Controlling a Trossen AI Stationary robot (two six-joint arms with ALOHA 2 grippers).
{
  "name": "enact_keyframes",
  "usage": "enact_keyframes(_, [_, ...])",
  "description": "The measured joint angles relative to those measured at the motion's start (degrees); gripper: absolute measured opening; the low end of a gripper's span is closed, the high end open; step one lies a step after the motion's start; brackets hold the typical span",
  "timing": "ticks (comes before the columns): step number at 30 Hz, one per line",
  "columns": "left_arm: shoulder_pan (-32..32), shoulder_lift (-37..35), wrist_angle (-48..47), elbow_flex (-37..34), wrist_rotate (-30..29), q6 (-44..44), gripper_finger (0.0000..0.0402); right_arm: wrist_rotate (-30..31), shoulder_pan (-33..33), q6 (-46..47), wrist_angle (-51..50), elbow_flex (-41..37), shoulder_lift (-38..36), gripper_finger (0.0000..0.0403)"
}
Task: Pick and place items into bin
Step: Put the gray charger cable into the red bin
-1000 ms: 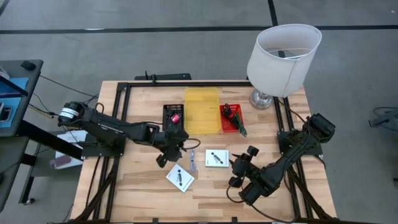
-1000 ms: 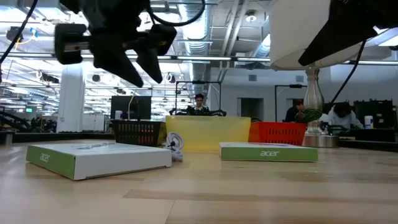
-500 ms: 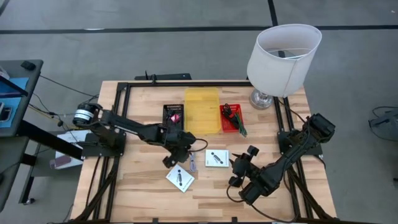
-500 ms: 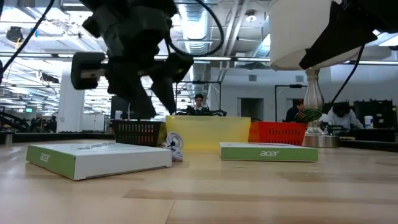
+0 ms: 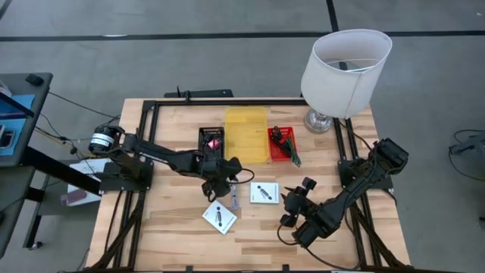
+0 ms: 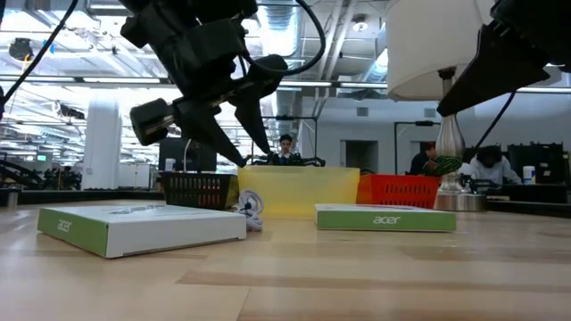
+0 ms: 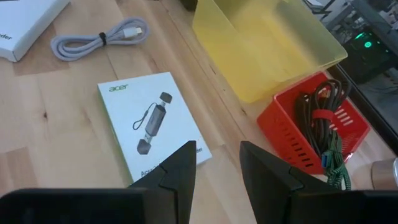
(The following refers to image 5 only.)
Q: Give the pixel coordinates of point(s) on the white cardboard box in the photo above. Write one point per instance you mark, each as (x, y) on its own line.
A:
(91, 167)

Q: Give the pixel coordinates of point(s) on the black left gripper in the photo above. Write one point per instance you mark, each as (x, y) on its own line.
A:
(218, 168)

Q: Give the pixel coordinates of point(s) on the black antenna device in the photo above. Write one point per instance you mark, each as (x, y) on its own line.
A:
(204, 93)

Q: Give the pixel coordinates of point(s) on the black computer mouse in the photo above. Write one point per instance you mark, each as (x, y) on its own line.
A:
(34, 79)

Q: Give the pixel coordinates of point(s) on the red slotted plastic basket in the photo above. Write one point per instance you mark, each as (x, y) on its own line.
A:
(274, 151)

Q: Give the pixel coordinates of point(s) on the small pink block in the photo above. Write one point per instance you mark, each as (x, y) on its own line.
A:
(214, 144)

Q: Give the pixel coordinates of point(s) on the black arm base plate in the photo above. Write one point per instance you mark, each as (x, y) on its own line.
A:
(113, 185)
(345, 172)

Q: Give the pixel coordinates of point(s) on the white green acer box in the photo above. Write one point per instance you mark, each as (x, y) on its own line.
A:
(219, 218)
(265, 192)

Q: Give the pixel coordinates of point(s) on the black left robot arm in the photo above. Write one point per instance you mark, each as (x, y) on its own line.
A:
(159, 157)

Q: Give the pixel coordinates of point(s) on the yellow translucent plastic bin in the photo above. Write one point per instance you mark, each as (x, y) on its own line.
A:
(246, 136)

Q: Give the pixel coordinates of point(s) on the white shade table lamp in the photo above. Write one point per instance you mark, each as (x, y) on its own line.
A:
(341, 91)

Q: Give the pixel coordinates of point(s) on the maroon flat pouch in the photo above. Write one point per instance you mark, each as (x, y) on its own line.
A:
(74, 197)

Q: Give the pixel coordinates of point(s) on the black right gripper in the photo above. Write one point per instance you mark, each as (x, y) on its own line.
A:
(305, 208)

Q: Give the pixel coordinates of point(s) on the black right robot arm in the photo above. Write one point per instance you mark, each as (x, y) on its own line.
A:
(352, 189)

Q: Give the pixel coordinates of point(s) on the black slotted plastic basket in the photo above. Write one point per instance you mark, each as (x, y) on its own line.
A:
(201, 151)

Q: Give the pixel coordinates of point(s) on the blue desk mat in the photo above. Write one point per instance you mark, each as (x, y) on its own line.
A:
(22, 125)

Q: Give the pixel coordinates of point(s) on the grey side desk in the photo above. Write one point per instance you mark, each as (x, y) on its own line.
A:
(41, 98)

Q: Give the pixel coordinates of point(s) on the black smartphone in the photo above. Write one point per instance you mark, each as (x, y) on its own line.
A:
(7, 139)

